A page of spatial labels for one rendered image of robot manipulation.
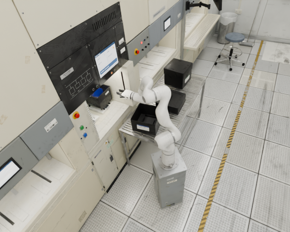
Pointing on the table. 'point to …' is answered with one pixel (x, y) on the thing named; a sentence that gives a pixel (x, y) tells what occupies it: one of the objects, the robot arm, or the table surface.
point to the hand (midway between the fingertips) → (119, 92)
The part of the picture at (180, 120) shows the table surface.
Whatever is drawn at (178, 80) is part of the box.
